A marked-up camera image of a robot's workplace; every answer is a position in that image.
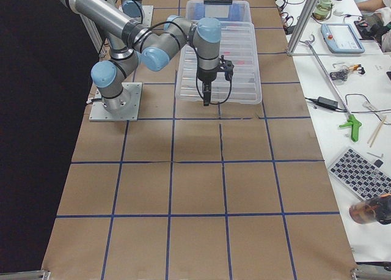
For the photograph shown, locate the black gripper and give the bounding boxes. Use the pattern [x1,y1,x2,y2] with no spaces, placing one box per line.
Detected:
[197,55,234,106]

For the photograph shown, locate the person forearm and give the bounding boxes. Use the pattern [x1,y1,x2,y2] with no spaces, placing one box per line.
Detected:
[357,0,390,12]

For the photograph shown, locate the clear plastic storage box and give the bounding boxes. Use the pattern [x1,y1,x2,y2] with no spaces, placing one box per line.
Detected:
[185,0,252,23]

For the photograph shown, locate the clear plastic box lid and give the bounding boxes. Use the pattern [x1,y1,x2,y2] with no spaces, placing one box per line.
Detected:
[174,20,263,106]

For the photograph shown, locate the green jar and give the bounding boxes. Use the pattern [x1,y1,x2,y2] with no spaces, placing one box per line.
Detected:
[312,0,333,21]

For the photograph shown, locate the black power adapter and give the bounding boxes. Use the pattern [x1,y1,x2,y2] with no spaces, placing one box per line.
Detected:
[317,97,338,111]

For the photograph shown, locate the teach pendant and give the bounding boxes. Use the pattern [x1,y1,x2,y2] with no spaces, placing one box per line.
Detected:
[321,23,365,54]

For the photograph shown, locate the small black orange gadget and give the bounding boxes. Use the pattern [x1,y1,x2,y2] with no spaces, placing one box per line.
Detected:
[329,62,366,82]

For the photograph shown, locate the wooden chopsticks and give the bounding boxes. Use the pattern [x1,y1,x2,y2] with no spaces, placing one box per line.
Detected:
[367,116,387,147]

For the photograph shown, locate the checkered calibration board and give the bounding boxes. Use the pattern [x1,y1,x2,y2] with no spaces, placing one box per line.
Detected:
[328,147,390,201]

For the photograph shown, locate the hex key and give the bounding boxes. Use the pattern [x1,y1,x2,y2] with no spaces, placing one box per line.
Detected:
[367,152,384,159]

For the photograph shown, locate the amber bottle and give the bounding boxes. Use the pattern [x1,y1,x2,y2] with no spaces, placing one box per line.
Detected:
[349,193,390,225]

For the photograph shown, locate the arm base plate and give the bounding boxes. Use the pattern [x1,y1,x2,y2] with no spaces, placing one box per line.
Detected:
[89,82,142,122]
[119,2,153,28]

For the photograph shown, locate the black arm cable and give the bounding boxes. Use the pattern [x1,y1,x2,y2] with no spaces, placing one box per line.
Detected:
[131,20,233,105]

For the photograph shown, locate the aluminium frame post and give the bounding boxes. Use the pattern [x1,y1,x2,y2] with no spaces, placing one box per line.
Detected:
[287,0,318,56]

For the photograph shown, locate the green handled reacher grabber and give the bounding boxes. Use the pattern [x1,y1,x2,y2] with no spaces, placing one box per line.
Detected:
[299,34,362,142]

